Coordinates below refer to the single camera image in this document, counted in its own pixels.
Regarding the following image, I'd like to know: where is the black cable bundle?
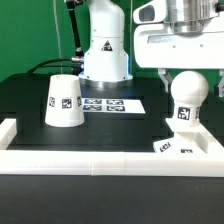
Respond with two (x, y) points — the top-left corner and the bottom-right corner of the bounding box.
(27, 0), (85, 76)

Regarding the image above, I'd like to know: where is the white lamp shade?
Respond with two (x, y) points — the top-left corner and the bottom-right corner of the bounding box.
(45, 74), (84, 127)

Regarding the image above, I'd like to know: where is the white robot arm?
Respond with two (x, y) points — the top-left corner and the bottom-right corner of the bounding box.
(84, 0), (224, 97)

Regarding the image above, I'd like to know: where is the white marker sheet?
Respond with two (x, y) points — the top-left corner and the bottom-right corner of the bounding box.
(82, 98), (145, 114)

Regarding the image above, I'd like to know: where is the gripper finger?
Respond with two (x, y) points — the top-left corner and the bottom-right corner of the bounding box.
(218, 69), (224, 97)
(158, 68), (173, 92)

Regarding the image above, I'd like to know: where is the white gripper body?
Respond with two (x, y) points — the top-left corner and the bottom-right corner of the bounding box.
(133, 0), (224, 69)

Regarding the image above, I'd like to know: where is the white U-shaped fence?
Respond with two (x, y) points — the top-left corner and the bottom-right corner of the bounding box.
(0, 119), (224, 177)

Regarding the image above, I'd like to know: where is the thin white cable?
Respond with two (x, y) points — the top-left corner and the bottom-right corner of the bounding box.
(52, 0), (64, 76)

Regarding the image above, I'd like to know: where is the white lamp base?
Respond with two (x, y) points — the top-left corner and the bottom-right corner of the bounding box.
(153, 118), (206, 155)

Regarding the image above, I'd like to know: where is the white lamp bulb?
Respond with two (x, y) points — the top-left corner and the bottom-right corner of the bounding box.
(171, 71), (209, 127)

